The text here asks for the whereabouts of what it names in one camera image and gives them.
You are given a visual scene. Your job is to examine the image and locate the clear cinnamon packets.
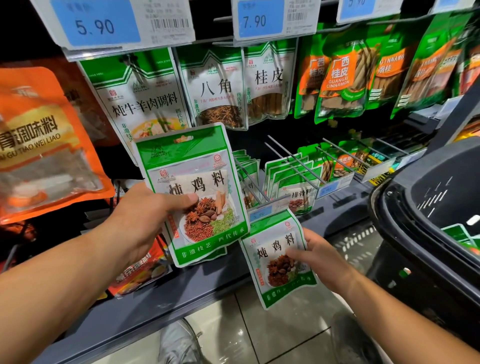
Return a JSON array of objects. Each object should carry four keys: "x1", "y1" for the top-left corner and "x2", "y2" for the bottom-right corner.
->
[{"x1": 241, "y1": 39, "x2": 299, "y2": 125}]

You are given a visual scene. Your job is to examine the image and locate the person's left hand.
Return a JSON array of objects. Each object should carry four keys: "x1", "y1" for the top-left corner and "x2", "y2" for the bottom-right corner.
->
[{"x1": 108, "y1": 182, "x2": 201, "y2": 261}]

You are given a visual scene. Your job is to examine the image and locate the black shopping basket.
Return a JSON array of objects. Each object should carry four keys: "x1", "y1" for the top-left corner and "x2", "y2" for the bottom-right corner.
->
[{"x1": 367, "y1": 135, "x2": 480, "y2": 335}]

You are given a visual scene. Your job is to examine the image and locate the person's right shoe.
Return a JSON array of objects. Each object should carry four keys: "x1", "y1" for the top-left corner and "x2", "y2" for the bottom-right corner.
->
[{"x1": 330, "y1": 315, "x2": 385, "y2": 364}]

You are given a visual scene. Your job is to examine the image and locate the row of green white packets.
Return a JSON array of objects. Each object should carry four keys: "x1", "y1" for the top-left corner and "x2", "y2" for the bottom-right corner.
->
[{"x1": 264, "y1": 152, "x2": 325, "y2": 219}]

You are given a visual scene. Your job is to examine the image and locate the green orange Guangxi cinnamon bags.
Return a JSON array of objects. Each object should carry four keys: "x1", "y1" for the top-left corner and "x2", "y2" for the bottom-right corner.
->
[
  {"x1": 366, "y1": 11, "x2": 480, "y2": 120},
  {"x1": 294, "y1": 26, "x2": 384, "y2": 125}
]

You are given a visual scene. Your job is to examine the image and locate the person's right hand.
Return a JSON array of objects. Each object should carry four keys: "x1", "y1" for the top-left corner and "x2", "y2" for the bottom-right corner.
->
[{"x1": 287, "y1": 227, "x2": 355, "y2": 295}]

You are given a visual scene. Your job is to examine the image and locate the person's left forearm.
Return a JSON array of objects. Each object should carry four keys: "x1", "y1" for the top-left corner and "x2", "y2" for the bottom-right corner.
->
[{"x1": 0, "y1": 225, "x2": 144, "y2": 364}]

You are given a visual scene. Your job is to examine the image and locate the person's right forearm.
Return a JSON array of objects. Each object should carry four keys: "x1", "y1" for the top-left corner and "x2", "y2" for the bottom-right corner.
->
[{"x1": 330, "y1": 270, "x2": 480, "y2": 364}]

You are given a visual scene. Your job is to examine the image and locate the row of clear green-top packets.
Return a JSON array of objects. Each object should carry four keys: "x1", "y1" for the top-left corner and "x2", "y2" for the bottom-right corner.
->
[{"x1": 231, "y1": 148, "x2": 264, "y2": 213}]

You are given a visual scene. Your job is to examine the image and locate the person's left shoe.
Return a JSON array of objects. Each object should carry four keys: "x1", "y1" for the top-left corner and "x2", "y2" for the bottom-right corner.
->
[{"x1": 156, "y1": 318, "x2": 205, "y2": 364}]

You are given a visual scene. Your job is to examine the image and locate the person's shoe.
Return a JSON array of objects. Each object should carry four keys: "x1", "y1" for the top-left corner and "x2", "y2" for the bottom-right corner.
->
[
  {"x1": 156, "y1": 318, "x2": 205, "y2": 364},
  {"x1": 330, "y1": 315, "x2": 385, "y2": 364}
]

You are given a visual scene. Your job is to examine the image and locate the row of yellow black packets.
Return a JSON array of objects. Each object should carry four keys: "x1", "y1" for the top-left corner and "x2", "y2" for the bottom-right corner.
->
[{"x1": 351, "y1": 144, "x2": 430, "y2": 189}]

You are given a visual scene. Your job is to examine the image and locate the orange seasoning packet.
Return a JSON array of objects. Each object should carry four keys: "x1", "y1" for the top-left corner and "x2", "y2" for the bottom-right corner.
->
[{"x1": 0, "y1": 66, "x2": 116, "y2": 226}]

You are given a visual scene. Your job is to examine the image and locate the clear brown-spice packets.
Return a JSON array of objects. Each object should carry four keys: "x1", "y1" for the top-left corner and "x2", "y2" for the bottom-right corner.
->
[{"x1": 174, "y1": 45, "x2": 250, "y2": 131}]

